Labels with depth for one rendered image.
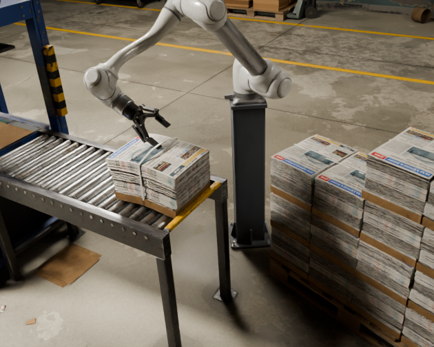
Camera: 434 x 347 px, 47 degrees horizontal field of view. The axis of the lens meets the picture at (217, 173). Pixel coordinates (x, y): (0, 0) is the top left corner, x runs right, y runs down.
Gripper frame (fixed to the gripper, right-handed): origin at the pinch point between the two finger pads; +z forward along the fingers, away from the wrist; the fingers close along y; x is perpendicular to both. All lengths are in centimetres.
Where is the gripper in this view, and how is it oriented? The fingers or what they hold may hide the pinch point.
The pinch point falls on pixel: (162, 135)
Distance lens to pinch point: 227.5
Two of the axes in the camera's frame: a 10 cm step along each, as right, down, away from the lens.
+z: 7.8, 6.0, -1.7
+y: -3.5, 6.4, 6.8
